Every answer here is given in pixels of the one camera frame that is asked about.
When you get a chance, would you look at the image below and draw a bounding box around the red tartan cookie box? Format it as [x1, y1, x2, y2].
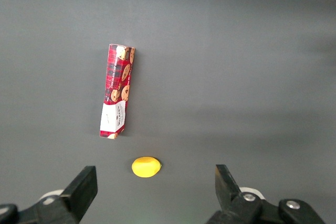
[99, 44, 136, 140]

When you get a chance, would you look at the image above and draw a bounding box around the yellow lemon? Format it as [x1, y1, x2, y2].
[131, 156, 162, 178]

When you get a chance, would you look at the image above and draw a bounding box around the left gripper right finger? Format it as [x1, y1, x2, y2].
[204, 164, 326, 224]

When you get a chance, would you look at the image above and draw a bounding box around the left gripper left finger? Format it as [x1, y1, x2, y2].
[0, 165, 98, 224]

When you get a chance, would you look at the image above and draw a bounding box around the dark grey table mat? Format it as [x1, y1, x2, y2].
[0, 0, 336, 224]

